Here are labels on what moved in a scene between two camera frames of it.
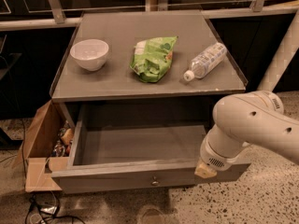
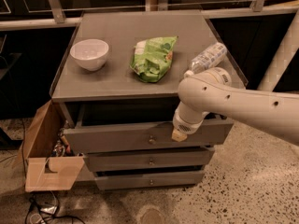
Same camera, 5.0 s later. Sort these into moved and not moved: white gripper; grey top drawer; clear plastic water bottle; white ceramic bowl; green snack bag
Moved: grey top drawer; white gripper
Not moved: white ceramic bowl; green snack bag; clear plastic water bottle
